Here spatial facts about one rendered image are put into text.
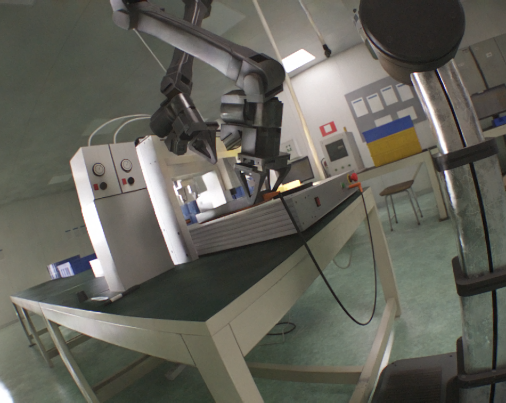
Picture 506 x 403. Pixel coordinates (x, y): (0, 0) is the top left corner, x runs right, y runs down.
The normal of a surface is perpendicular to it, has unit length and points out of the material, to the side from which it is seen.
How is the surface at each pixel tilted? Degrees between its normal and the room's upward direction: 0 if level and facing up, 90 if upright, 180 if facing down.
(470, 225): 90
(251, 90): 111
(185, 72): 106
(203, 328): 90
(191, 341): 90
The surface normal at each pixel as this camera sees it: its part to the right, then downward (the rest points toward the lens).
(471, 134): -0.53, 0.20
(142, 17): -0.32, 0.65
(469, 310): -0.71, 0.26
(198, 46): -0.51, 0.53
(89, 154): 0.77, -0.26
